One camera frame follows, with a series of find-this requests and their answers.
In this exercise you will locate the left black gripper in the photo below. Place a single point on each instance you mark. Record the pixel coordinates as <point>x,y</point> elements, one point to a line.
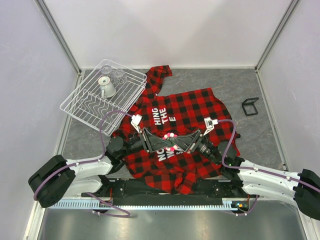
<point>154,142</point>

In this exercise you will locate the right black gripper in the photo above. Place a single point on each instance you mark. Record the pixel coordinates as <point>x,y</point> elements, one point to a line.
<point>186,142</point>

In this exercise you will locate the pink flower pom-pom brooch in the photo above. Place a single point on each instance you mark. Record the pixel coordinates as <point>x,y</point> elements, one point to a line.
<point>173,147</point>

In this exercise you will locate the red black plaid shirt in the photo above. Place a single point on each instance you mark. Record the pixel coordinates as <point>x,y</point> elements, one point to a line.
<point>181,114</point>

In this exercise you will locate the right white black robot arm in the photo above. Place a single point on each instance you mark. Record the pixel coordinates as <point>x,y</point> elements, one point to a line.
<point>300,189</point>

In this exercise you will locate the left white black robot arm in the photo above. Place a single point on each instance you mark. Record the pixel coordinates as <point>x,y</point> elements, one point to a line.
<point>60,177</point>

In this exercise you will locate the white ceramic mug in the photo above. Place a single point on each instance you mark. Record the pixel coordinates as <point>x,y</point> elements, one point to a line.
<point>106,87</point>

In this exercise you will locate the clear drinking glass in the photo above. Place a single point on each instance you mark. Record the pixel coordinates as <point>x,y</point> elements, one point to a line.
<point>106,70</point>
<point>119,76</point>

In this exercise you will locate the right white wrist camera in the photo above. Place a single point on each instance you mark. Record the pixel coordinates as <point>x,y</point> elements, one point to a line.
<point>209,124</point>

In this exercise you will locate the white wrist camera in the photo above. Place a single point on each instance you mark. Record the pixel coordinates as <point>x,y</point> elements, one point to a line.
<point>135,122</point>
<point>209,124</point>

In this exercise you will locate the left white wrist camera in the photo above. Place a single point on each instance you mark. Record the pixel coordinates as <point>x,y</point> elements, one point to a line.
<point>135,122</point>

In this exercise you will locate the grey slotted cable duct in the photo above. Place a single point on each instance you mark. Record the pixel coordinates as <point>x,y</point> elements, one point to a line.
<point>92,204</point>

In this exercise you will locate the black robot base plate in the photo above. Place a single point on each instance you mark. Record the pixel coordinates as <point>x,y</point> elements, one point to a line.
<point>205,191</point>

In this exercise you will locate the white wire dish rack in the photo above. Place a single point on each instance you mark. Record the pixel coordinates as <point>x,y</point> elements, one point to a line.
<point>86,105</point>

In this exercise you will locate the small black frame stand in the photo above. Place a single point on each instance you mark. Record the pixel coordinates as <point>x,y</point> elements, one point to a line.
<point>248,106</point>

